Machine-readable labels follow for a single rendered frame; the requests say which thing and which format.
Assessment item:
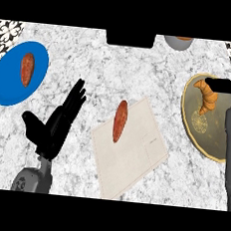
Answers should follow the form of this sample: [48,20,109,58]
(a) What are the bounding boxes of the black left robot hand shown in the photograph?
[17,73,90,165]

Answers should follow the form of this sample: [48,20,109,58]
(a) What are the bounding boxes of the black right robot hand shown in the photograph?
[202,75,231,102]

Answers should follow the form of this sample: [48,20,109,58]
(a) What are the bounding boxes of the orange croissant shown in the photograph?
[189,78,221,118]

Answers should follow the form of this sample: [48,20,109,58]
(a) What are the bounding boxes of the olive bowl with gold rim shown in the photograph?
[175,70,231,164]

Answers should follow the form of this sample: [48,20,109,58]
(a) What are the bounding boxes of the grey bowl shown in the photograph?
[161,35,195,54]

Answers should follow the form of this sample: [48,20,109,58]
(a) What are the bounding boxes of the beige placemat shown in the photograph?
[85,92,175,206]

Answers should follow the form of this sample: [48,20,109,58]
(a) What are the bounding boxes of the blue plate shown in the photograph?
[0,38,52,112]

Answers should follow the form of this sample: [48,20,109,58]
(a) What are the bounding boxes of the black appliance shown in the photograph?
[105,30,157,50]

